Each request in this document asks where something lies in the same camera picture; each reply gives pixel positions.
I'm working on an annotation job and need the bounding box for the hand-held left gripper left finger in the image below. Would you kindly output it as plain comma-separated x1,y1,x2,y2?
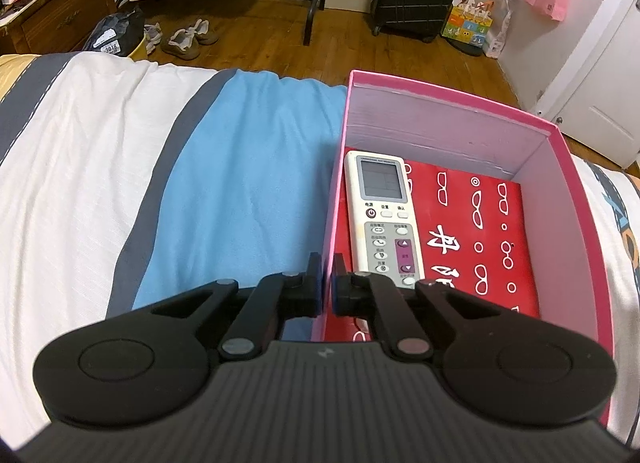
148,252,324,363

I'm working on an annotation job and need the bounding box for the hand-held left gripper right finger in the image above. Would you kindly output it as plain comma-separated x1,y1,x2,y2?
331,252,507,363

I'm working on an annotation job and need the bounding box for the white remote with large screen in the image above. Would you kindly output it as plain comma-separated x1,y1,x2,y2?
343,150,426,290

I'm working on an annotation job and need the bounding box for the pink cardboard box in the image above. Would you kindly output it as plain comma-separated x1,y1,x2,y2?
309,69,617,430

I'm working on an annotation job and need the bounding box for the red patterned paper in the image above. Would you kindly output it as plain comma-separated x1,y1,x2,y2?
320,158,541,345

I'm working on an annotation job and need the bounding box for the striped bed blanket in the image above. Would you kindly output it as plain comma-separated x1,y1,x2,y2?
0,52,640,450

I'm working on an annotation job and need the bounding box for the brown shoe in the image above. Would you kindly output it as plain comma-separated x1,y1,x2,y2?
192,18,220,46
160,27,202,56

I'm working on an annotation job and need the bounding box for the black metal rack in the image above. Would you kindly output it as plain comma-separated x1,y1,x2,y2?
200,0,329,47

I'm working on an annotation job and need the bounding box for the colourful gift bag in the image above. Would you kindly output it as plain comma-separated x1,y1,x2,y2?
442,0,496,48

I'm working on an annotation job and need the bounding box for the white sneaker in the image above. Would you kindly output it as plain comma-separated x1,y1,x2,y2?
144,23,164,55

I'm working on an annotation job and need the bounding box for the translucent white plastic bag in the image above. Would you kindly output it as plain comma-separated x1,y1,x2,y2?
482,0,519,60

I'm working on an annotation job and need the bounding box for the dark plastic bag with label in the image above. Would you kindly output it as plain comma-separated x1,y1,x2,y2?
82,10,147,57

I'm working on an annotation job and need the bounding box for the white door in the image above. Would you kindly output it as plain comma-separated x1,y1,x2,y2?
529,0,640,169

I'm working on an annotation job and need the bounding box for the brown wooden dresser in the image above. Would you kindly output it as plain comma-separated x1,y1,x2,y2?
0,0,119,55

